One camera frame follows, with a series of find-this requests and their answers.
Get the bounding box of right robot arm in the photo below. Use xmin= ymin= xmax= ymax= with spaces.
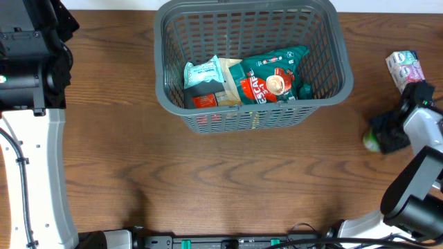
xmin=336 ymin=106 xmax=442 ymax=245

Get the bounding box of tissue pack multipack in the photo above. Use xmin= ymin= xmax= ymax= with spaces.
xmin=386 ymin=50 xmax=425 ymax=93

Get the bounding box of light blue wipes packet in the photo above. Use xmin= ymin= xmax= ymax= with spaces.
xmin=183 ymin=55 xmax=224 ymax=89

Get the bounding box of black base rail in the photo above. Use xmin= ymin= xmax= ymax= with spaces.
xmin=133 ymin=233 xmax=401 ymax=249

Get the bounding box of left black cable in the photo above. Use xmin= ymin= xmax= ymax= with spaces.
xmin=0 ymin=126 xmax=39 ymax=249

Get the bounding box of grey plastic basket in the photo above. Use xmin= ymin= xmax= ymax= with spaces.
xmin=154 ymin=0 xmax=354 ymax=133

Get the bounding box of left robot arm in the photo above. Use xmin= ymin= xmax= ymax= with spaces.
xmin=1 ymin=0 xmax=133 ymax=249

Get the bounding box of orange pasta package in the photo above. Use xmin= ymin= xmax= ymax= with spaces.
xmin=192 ymin=90 xmax=239 ymax=109

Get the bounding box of beige paper pouch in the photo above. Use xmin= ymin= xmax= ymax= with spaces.
xmin=219 ymin=58 xmax=242 ymax=103

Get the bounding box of green lid jar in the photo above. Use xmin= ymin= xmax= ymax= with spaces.
xmin=362 ymin=128 xmax=380 ymax=153

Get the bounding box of green coffee bag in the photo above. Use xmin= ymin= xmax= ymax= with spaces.
xmin=228 ymin=46 xmax=309 ymax=104

